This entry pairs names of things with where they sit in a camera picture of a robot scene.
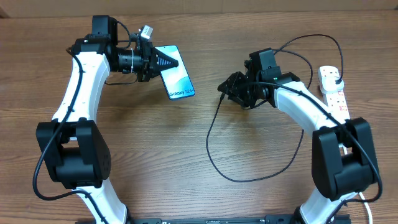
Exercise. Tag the white power strip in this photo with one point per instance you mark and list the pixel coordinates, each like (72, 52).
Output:
(335, 101)

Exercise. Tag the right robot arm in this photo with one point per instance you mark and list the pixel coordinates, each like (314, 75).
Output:
(344, 161)

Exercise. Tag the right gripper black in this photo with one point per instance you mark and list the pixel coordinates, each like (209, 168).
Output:
(233, 91)

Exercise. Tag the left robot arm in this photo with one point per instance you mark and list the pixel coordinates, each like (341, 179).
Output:
(72, 148)

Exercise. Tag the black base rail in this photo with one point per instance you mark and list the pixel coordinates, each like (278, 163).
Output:
(214, 221)

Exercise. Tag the white charger plug adapter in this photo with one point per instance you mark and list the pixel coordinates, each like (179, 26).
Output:
(330, 85)

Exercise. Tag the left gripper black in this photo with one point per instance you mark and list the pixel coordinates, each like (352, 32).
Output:
(151, 56)

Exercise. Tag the Samsung Galaxy smartphone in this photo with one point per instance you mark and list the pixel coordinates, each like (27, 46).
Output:
(176, 80)

